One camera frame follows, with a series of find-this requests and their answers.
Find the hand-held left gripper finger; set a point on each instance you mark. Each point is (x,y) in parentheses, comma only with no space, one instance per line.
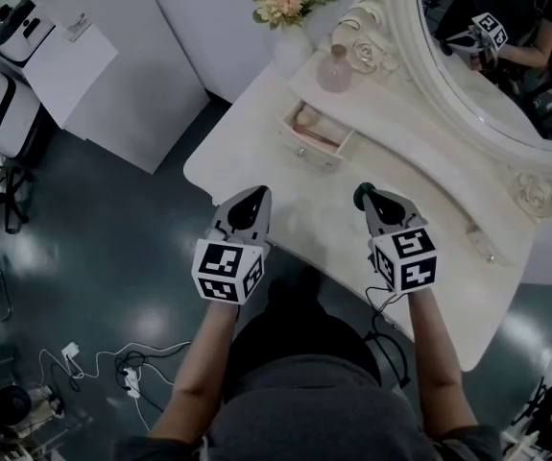
(262,219)
(234,211)

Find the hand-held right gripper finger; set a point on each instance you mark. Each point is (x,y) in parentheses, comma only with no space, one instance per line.
(372,216)
(398,207)

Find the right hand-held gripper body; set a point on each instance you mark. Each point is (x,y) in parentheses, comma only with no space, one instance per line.
(412,257)

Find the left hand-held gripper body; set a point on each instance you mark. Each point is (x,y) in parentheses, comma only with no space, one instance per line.
(220,267)

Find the small dark green round object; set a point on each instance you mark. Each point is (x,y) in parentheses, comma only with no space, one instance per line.
(362,193)

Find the small white drawer box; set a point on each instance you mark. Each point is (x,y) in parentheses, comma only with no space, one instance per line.
(311,154)

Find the person's left forearm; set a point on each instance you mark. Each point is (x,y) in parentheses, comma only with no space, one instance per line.
(194,368)

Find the person's right forearm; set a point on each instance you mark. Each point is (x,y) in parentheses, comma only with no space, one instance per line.
(436,353)

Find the white ornate dressing table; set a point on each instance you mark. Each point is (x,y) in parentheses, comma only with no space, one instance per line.
(448,296)

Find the closed small white drawer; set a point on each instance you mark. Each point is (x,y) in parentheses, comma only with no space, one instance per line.
(489,245)

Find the white power strip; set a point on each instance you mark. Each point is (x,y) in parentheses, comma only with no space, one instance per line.
(133,383)

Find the pink glass perfume bottle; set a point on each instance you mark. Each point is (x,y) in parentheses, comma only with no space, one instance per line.
(335,72)

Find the oval white-framed mirror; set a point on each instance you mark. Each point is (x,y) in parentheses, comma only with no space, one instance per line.
(506,99)

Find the tall white cabinet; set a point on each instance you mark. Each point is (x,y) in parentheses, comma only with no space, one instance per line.
(127,89)

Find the white power adapter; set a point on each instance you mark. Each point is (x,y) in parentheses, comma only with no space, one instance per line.
(71,351)

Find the white vase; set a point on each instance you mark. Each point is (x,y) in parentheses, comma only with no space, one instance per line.
(294,46)

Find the person's grey shirt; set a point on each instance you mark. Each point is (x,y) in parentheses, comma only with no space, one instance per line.
(314,416)

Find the black office chair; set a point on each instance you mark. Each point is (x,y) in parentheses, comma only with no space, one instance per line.
(11,195)

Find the small clear display stand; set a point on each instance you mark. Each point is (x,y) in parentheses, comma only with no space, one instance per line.
(78,27)

